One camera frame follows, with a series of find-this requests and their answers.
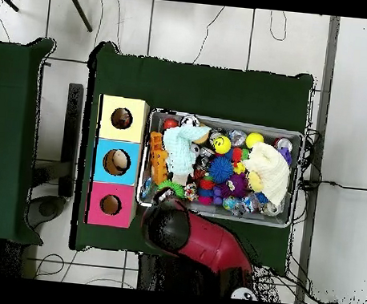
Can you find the yellow smiley face ball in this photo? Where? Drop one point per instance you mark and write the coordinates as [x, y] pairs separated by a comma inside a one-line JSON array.
[[222, 144]]

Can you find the orange plastic toy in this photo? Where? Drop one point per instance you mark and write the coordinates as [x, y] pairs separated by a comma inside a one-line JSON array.
[[157, 159]]

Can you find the wooden box with three holes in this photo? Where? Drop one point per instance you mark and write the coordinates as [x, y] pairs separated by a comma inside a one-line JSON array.
[[127, 166]]

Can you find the green spiky rubber ball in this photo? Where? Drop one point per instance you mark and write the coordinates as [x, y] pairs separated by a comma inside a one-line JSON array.
[[177, 186]]

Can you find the plain yellow ball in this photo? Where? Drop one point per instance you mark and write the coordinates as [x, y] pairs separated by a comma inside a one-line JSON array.
[[254, 139]]

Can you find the cream muslin cloth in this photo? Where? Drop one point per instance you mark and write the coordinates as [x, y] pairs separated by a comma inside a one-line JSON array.
[[271, 173]]

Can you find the red ball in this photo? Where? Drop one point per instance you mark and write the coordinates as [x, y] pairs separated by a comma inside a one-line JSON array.
[[170, 124]]

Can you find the colourful dotted cloth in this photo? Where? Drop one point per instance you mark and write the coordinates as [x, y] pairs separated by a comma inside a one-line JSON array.
[[121, 119]]

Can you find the dark green table cloth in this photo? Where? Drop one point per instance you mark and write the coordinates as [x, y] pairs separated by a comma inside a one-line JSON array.
[[5, 125], [208, 90]]

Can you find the blue spiky rubber ball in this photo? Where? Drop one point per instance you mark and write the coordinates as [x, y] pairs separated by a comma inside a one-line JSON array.
[[220, 170]]

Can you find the purple monster toy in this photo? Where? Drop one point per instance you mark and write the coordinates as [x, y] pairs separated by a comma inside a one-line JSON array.
[[236, 184]]

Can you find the light blue muslin cloth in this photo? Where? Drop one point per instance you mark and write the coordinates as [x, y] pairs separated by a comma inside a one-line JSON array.
[[178, 151]]

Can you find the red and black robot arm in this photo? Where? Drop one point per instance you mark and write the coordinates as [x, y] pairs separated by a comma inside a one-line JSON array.
[[213, 245]]

